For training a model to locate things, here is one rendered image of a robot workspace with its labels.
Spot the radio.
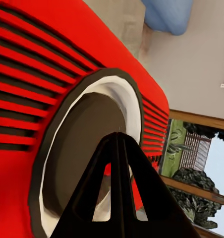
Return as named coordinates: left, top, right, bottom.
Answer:
left=0, top=0, right=169, bottom=238

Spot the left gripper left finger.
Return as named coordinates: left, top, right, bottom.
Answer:
left=50, top=132, right=125, bottom=238

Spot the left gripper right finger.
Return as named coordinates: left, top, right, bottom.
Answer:
left=117, top=132, right=201, bottom=238

